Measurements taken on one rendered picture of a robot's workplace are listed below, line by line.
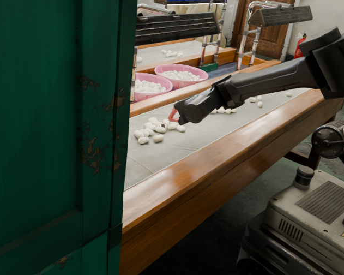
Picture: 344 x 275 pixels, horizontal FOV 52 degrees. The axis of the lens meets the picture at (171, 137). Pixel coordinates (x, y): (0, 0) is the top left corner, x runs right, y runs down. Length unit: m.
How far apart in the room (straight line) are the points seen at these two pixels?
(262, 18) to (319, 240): 0.93
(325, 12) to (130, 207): 5.20
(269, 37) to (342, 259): 4.92
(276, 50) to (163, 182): 5.19
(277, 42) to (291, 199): 4.63
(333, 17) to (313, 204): 4.46
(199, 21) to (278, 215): 0.78
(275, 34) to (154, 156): 5.06
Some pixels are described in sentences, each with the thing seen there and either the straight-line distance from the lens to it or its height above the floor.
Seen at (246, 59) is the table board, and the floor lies 0.72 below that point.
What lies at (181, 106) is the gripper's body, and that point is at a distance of 1.03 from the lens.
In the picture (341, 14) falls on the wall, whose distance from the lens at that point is 5.74.
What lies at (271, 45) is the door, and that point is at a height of 0.19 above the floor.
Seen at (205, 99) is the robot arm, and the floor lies 0.96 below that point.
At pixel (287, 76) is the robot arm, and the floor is 1.10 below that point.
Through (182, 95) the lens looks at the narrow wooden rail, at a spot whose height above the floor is 0.76.
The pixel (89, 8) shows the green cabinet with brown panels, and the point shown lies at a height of 1.21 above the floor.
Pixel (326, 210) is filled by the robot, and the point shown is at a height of 0.48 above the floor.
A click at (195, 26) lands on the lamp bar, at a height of 1.07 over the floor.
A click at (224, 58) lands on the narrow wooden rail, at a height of 0.72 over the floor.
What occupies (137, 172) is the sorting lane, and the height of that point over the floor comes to 0.74.
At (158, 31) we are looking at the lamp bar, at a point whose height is 1.07.
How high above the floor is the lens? 1.28
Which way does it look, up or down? 27 degrees down
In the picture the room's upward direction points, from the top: 7 degrees clockwise
